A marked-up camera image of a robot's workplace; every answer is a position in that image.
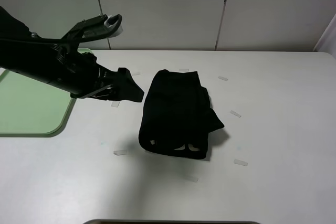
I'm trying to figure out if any green plastic tray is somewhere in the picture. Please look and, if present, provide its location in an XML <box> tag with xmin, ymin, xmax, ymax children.
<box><xmin>0</xmin><ymin>47</ymin><xmax>91</xmax><ymax>137</ymax></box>

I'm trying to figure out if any black short sleeve shirt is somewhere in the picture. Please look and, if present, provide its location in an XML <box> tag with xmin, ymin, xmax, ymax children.
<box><xmin>138</xmin><ymin>70</ymin><xmax>224</xmax><ymax>159</ymax></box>

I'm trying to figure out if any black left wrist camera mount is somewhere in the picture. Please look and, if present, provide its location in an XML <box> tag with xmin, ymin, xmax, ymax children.
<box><xmin>62</xmin><ymin>14</ymin><xmax>123</xmax><ymax>44</ymax></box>

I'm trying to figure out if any clear tape piece front right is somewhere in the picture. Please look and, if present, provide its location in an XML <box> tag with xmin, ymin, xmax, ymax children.
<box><xmin>234</xmin><ymin>158</ymin><xmax>248</xmax><ymax>167</ymax></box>

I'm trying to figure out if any clear tape piece left middle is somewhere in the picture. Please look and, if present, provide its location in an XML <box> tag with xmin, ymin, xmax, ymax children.
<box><xmin>111</xmin><ymin>101</ymin><xmax>120</xmax><ymax>108</ymax></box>

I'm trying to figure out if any clear tape piece far right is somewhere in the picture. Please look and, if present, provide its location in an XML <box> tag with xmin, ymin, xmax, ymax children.
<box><xmin>218</xmin><ymin>76</ymin><xmax>228</xmax><ymax>81</ymax></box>

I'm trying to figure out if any clear tape piece front left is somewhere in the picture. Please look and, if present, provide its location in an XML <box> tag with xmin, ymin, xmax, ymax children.
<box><xmin>113</xmin><ymin>150</ymin><xmax>128</xmax><ymax>156</ymax></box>

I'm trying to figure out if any clear tape piece right middle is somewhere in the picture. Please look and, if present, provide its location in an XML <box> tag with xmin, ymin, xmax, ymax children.
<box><xmin>230</xmin><ymin>110</ymin><xmax>241</xmax><ymax>118</ymax></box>

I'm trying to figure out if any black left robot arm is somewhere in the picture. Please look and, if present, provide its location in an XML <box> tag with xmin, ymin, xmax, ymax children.
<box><xmin>1</xmin><ymin>8</ymin><xmax>144</xmax><ymax>102</ymax></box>

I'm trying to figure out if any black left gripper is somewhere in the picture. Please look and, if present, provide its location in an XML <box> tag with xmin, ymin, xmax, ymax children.
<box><xmin>91</xmin><ymin>68</ymin><xmax>144</xmax><ymax>103</ymax></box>

